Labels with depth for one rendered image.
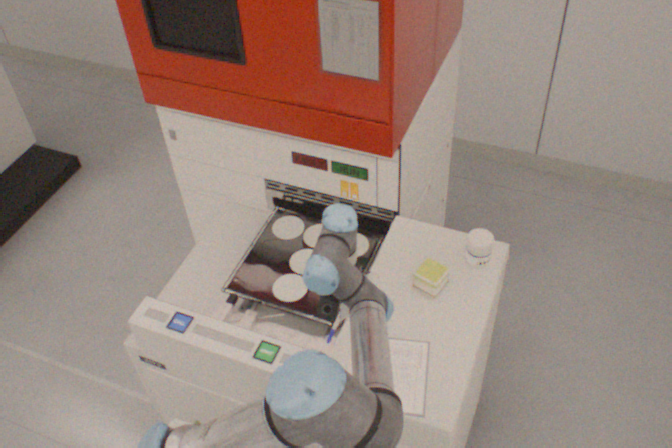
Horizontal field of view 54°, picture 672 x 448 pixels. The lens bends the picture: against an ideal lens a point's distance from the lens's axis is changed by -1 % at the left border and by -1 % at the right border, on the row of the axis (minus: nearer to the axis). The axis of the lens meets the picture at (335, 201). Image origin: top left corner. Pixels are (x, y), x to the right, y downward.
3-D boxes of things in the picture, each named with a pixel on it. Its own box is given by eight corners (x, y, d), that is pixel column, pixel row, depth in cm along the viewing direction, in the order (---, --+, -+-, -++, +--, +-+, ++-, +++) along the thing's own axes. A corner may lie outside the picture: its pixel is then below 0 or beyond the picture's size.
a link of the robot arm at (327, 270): (354, 301, 136) (369, 261, 144) (316, 267, 132) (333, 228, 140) (329, 310, 141) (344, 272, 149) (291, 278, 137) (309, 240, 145)
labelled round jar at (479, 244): (468, 248, 192) (471, 225, 186) (492, 254, 190) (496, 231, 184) (461, 265, 188) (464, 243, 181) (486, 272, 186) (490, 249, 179)
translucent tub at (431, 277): (426, 271, 187) (427, 255, 182) (449, 283, 183) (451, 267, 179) (411, 288, 183) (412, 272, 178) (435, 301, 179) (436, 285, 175)
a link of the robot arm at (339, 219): (315, 223, 140) (327, 196, 146) (316, 257, 148) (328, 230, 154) (351, 231, 139) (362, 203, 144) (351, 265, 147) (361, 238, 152)
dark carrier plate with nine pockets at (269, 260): (279, 210, 217) (278, 208, 217) (379, 236, 207) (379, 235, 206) (227, 288, 195) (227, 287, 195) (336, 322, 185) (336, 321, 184)
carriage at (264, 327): (223, 312, 194) (221, 306, 192) (339, 350, 183) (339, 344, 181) (209, 333, 189) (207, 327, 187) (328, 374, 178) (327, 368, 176)
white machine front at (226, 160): (182, 183, 240) (156, 91, 212) (398, 241, 215) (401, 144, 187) (177, 189, 238) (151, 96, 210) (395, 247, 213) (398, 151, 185)
